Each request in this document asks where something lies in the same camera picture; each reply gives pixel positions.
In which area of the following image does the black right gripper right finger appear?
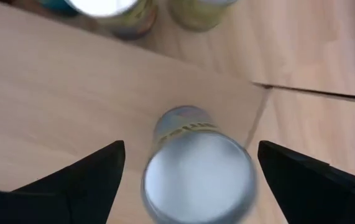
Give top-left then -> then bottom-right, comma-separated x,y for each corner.
257,139 -> 355,224

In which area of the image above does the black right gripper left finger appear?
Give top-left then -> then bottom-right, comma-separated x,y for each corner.
0,139 -> 126,224

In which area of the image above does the Tomatoes label tin can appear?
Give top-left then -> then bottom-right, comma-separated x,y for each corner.
140,105 -> 258,224

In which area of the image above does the Corn label tin can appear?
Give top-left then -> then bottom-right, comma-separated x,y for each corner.
65,0 -> 159,40

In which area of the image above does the Berries label blue tin can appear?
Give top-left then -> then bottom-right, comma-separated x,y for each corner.
37,0 -> 81,15

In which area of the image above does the Oranges label green tin can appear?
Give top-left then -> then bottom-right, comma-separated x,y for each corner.
167,0 -> 239,32

